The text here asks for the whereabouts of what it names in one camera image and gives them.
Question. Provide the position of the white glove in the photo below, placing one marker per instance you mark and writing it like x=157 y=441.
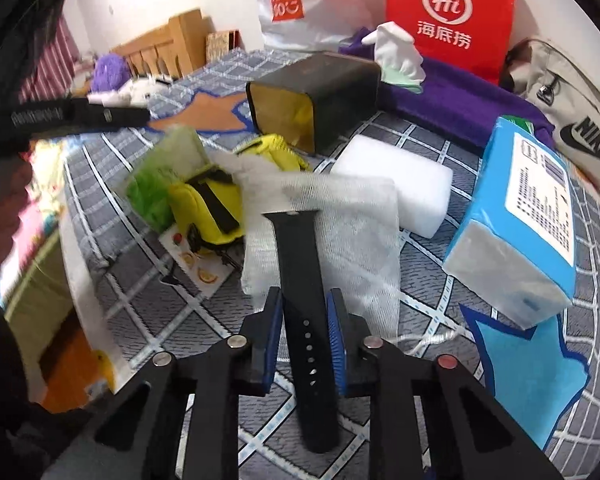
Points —
x=397 y=47

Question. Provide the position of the red paper bag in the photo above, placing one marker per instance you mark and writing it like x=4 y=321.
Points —
x=450 y=20

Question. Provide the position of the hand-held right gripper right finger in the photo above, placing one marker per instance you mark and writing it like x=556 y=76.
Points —
x=336 y=340

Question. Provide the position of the black rectangular box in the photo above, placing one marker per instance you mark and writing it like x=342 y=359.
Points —
x=340 y=95

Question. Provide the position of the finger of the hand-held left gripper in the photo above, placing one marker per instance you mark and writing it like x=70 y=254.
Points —
x=115 y=116

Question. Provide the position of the light green cloth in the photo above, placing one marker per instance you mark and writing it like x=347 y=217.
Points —
x=405 y=87

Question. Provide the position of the purple cloth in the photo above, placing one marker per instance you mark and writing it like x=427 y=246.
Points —
x=460 y=105

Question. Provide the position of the blue tissue pack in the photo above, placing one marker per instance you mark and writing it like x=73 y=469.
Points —
x=490 y=200

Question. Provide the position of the beige bag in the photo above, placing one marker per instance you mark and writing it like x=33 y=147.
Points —
x=570 y=90

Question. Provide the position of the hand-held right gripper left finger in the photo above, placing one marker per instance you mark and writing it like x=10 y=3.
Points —
x=275 y=330

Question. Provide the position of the striped curtain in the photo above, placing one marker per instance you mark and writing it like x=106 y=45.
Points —
x=50 y=60

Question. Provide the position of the green mesh sponge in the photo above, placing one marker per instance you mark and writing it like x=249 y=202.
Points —
x=150 y=190

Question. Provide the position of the person's left hand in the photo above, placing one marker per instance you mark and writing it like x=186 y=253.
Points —
x=5 y=225

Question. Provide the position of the brown patterned box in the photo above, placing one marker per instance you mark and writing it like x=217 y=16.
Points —
x=222 y=45

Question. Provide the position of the white foam block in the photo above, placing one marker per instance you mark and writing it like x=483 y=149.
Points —
x=410 y=180

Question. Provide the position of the purple plush toy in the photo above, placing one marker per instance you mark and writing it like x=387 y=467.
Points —
x=111 y=71

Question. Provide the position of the grey checked blanket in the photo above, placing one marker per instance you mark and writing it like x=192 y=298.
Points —
x=130 y=270

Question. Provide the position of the wooden headboard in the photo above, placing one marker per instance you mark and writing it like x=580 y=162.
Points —
x=180 y=35

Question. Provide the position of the fruit printed packet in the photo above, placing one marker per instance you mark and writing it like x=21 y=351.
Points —
x=200 y=270

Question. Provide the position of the white gauze cloth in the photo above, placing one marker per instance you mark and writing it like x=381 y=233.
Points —
x=360 y=240

